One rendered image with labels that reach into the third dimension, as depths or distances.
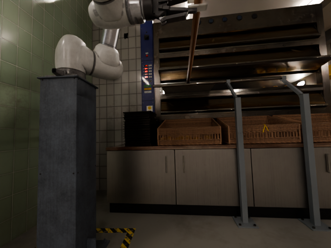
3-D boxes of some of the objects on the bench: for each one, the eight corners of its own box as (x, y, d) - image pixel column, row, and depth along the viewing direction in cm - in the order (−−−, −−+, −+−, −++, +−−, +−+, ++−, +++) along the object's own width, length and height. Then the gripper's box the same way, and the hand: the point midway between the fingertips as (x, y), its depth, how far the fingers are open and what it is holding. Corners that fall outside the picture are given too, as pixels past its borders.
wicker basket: (273, 139, 167) (271, 114, 169) (329, 138, 161) (327, 112, 163) (310, 142, 119) (306, 108, 120) (393, 140, 113) (388, 104, 114)
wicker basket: (165, 142, 182) (164, 119, 184) (214, 141, 173) (212, 117, 175) (156, 145, 134) (155, 114, 136) (223, 144, 125) (221, 111, 127)
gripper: (146, -2, 63) (204, -10, 60) (146, 35, 62) (206, 29, 59) (141, -19, 56) (207, -29, 53) (141, 22, 55) (209, 15, 52)
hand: (197, 3), depth 57 cm, fingers closed on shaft, 3 cm apart
